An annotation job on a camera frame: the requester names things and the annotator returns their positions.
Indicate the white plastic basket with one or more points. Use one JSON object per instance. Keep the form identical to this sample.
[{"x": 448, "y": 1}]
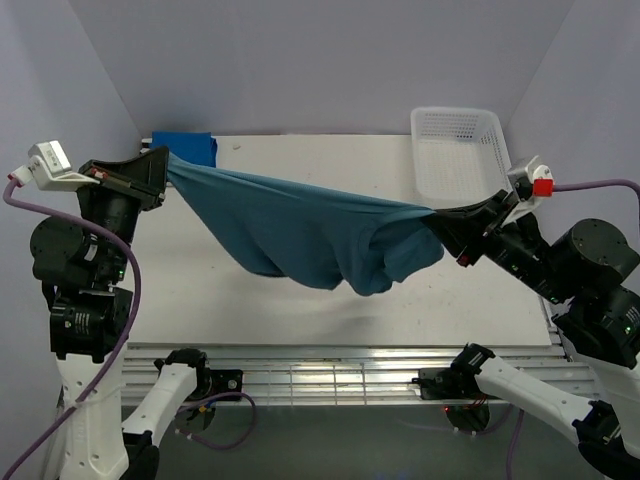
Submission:
[{"x": 460, "y": 156}]

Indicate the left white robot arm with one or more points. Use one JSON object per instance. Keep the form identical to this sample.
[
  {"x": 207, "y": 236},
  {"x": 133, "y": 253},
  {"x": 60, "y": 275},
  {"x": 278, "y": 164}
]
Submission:
[{"x": 81, "y": 262}]

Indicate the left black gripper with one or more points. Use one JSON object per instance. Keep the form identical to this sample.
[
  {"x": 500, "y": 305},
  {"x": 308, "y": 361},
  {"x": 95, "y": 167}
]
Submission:
[{"x": 143, "y": 177}]

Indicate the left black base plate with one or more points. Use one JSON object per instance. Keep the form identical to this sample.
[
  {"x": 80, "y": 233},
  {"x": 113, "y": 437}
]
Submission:
[{"x": 224, "y": 383}]

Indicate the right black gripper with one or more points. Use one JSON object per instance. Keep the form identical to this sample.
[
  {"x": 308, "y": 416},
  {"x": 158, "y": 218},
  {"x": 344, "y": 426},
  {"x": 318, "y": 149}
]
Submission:
[{"x": 459, "y": 228}]

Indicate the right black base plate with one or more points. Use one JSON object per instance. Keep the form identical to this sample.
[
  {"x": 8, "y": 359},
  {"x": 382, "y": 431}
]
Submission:
[{"x": 443, "y": 384}]

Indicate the blue tank top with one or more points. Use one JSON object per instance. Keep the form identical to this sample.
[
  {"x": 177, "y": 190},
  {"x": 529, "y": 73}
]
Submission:
[{"x": 196, "y": 148}]

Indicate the light teal tank top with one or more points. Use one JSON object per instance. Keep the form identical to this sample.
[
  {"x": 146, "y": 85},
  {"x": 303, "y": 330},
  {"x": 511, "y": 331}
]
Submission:
[{"x": 315, "y": 236}]

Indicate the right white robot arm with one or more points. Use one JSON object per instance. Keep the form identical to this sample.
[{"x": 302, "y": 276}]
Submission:
[{"x": 585, "y": 269}]

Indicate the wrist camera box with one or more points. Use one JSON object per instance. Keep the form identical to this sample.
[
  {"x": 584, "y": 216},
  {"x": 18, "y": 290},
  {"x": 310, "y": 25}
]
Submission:
[
  {"x": 52, "y": 170},
  {"x": 532, "y": 182}
]

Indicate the aluminium frame rails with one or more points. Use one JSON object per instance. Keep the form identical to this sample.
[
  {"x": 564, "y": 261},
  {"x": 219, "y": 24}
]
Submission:
[{"x": 296, "y": 343}]

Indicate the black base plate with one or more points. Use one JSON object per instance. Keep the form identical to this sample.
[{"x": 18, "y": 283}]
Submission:
[
  {"x": 443, "y": 384},
  {"x": 224, "y": 383}
]

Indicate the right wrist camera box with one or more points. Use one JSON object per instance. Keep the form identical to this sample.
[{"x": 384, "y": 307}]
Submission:
[{"x": 532, "y": 182}]

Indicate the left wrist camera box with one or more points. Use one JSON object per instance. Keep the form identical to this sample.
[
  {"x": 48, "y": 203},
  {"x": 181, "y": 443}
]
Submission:
[{"x": 52, "y": 170}]

